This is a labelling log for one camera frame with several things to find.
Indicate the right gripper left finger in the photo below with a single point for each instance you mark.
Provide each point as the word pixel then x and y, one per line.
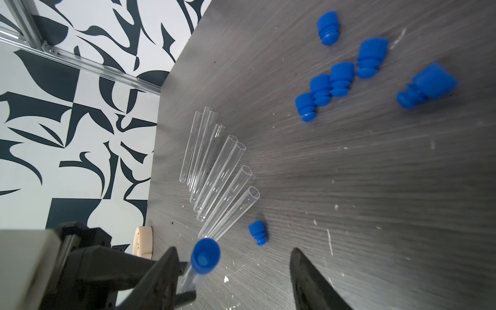
pixel 157 289

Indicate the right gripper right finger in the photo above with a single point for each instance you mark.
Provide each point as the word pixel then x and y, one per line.
pixel 311 290

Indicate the test tube front most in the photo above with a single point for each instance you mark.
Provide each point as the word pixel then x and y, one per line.
pixel 204 259

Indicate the test tube from back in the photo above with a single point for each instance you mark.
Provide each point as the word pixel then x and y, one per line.
pixel 232 161
pixel 211 121
pixel 196 150
pixel 214 172
pixel 193 135
pixel 206 161

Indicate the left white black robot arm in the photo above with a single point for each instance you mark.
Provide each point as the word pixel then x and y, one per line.
pixel 75 267

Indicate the beige round alarm clock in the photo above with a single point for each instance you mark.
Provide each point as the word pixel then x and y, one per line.
pixel 143 242

